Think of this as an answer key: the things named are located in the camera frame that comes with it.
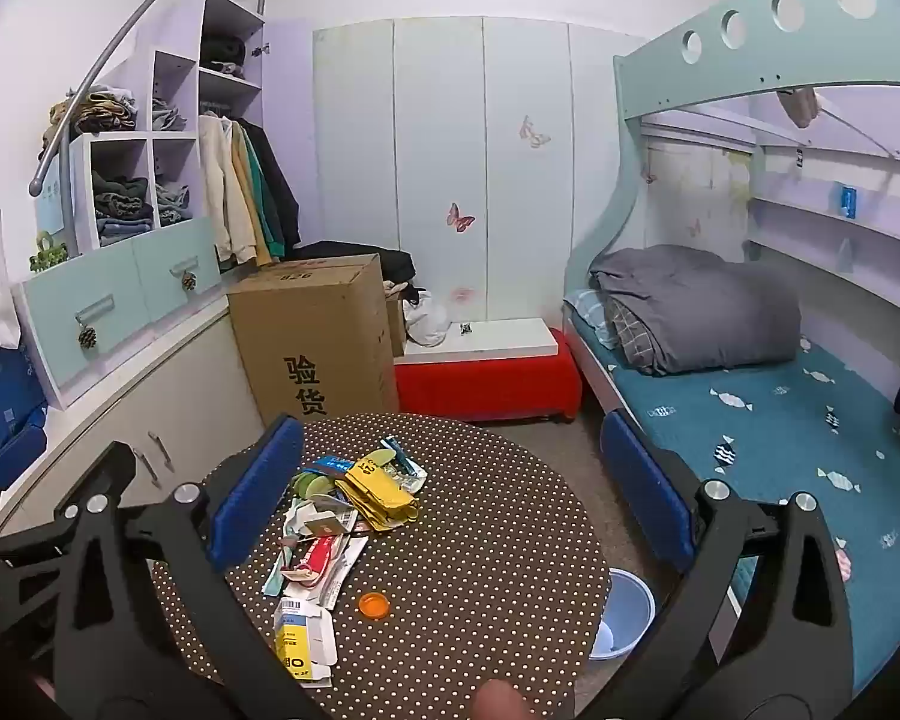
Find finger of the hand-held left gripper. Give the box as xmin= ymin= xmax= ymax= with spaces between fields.
xmin=0 ymin=424 xmax=50 ymax=494
xmin=0 ymin=457 xmax=67 ymax=653

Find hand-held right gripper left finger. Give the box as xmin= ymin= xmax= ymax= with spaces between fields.
xmin=49 ymin=414 xmax=323 ymax=720

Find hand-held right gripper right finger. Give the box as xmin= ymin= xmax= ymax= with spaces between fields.
xmin=598 ymin=409 xmax=860 ymax=720

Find person's right hand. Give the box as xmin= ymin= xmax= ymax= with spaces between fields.
xmin=471 ymin=679 xmax=527 ymax=720

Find green round pouch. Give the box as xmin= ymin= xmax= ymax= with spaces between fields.
xmin=292 ymin=471 xmax=340 ymax=500

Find blue foil wrapper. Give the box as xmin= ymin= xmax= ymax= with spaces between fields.
xmin=304 ymin=453 xmax=362 ymax=476

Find red white wrapper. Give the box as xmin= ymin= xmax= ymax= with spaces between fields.
xmin=280 ymin=536 xmax=350 ymax=587

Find blue plastic basin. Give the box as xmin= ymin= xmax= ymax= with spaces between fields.
xmin=588 ymin=568 xmax=658 ymax=662

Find white paper strip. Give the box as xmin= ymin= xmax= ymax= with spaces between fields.
xmin=321 ymin=536 xmax=370 ymax=610

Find yellow plastic packet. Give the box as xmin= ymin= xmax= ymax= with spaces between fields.
xmin=343 ymin=457 xmax=421 ymax=535

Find white low cabinet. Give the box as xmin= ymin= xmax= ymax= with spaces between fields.
xmin=0 ymin=291 xmax=272 ymax=541

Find teal candy print bedsheet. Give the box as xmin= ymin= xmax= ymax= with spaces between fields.
xmin=570 ymin=292 xmax=900 ymax=620

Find yellow white flattened carton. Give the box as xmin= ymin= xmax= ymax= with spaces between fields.
xmin=272 ymin=598 xmax=340 ymax=689

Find large cardboard box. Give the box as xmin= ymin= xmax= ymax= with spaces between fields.
xmin=227 ymin=253 xmax=401 ymax=430

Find red bench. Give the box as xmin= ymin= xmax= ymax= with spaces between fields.
xmin=394 ymin=330 xmax=583 ymax=426

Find light blue checked pillow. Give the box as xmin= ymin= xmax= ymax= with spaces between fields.
xmin=562 ymin=289 xmax=625 ymax=351

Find grey duvet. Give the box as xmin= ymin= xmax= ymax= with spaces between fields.
xmin=589 ymin=245 xmax=803 ymax=378

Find light blue drawer unit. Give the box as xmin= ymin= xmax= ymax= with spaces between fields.
xmin=11 ymin=216 xmax=224 ymax=411

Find green hair clip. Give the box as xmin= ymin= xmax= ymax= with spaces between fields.
xmin=28 ymin=231 xmax=73 ymax=272

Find small cardboard box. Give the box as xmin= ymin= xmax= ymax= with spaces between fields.
xmin=385 ymin=292 xmax=410 ymax=359

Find crumpled white plastic bag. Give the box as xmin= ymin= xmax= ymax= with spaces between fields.
xmin=403 ymin=287 xmax=452 ymax=348

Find dark folded clothes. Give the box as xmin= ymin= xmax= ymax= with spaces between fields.
xmin=92 ymin=174 xmax=155 ymax=241

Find green garment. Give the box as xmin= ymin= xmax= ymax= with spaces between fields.
xmin=241 ymin=124 xmax=287 ymax=261

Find grey folded clothes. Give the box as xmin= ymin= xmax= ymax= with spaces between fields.
xmin=155 ymin=180 xmax=193 ymax=228

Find cream jacket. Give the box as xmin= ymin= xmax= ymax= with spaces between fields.
xmin=198 ymin=114 xmax=260 ymax=268

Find black coat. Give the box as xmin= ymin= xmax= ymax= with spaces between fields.
xmin=238 ymin=116 xmax=303 ymax=254

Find pile of folded clothes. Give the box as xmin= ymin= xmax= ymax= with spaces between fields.
xmin=43 ymin=86 xmax=138 ymax=152

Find pale butterfly sticker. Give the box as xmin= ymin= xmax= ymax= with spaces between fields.
xmin=517 ymin=115 xmax=553 ymax=152

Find white wardrobe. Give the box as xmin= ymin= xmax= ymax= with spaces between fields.
xmin=313 ymin=15 xmax=646 ymax=332

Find lilac shelf unit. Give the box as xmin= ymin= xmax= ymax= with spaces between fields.
xmin=34 ymin=0 xmax=268 ymax=256

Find lilac wall shelves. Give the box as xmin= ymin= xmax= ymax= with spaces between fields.
xmin=745 ymin=90 xmax=900 ymax=320

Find curved metal rail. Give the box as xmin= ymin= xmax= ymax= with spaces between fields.
xmin=28 ymin=0 xmax=277 ymax=197

